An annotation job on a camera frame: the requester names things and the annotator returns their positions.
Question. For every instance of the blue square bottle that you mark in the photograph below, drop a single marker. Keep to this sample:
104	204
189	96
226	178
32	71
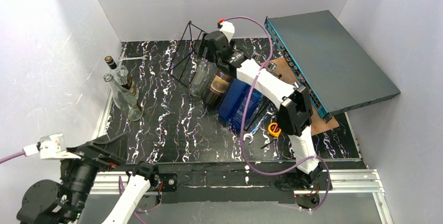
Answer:
231	108
241	91

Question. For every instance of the small wrench at back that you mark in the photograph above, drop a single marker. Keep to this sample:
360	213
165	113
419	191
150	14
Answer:
143	57

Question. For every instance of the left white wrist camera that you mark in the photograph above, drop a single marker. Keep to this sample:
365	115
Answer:
50	147

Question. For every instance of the black wire wine rack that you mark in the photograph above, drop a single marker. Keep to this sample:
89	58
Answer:
180	60

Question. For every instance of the brown wooden board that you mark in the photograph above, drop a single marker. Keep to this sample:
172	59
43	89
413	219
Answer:
318	125

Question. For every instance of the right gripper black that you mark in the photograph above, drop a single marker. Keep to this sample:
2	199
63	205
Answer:
206	50

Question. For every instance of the short clear glass bottle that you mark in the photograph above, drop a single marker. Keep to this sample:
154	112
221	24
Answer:
204	71

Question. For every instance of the green wine bottle tan label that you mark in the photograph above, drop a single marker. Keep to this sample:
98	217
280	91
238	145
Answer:
216	89

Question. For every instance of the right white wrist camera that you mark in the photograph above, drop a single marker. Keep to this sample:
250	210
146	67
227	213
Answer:
227	28

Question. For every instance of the yellow tape measure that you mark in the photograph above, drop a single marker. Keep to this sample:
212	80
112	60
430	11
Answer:
274	129

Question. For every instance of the dark-capped clear bottle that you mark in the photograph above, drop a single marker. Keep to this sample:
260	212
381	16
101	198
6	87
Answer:
121	75

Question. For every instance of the blue-faced network switch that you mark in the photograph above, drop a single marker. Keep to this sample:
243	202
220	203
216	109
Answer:
330	63

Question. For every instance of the tall clear glass bottle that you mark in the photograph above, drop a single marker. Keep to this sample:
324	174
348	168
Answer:
124	99

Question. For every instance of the silver combination wrench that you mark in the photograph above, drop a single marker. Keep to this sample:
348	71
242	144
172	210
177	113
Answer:
249	137

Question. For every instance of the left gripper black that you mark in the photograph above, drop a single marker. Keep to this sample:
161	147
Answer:
95	158

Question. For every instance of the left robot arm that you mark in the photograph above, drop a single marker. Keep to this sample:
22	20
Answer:
47	201

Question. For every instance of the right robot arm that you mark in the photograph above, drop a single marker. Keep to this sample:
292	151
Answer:
293	104

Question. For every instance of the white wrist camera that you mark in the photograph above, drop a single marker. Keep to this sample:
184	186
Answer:
227	28
50	147

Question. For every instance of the aluminium frame rail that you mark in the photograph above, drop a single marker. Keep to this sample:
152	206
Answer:
229	192

